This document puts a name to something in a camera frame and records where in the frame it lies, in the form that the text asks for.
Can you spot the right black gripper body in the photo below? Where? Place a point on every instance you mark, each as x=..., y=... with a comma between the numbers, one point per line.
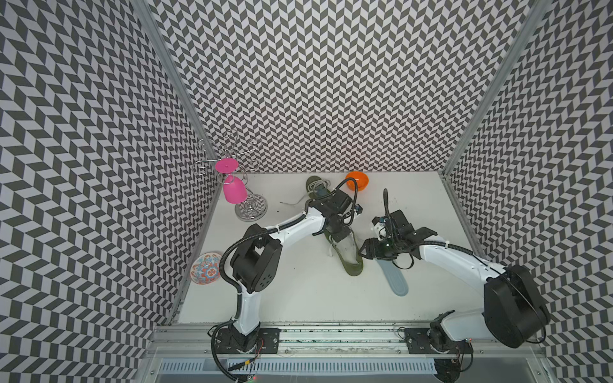
x=387, y=248

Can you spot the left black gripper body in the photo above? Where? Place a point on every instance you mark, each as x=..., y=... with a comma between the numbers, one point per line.
x=338, y=230

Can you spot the olive green sandal with laces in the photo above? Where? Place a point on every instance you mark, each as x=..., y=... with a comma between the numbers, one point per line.
x=318, y=190

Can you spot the grey-blue insole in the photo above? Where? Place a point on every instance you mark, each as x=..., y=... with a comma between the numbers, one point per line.
x=394, y=277

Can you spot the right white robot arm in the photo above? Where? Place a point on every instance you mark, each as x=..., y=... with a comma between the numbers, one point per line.
x=513, y=310

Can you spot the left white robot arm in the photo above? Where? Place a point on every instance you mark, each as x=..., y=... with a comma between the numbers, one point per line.
x=251, y=263

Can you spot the orange bowl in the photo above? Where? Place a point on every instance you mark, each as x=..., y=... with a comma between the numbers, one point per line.
x=361, y=181

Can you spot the pink plastic wine glass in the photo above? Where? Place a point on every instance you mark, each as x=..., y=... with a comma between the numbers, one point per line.
x=234, y=189

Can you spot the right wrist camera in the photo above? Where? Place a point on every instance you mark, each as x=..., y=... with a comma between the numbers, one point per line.
x=379, y=227

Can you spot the silver wire glass rack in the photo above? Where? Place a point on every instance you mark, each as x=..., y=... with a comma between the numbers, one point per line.
x=255, y=206

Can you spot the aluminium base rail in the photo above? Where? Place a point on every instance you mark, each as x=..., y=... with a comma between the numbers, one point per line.
x=336, y=352

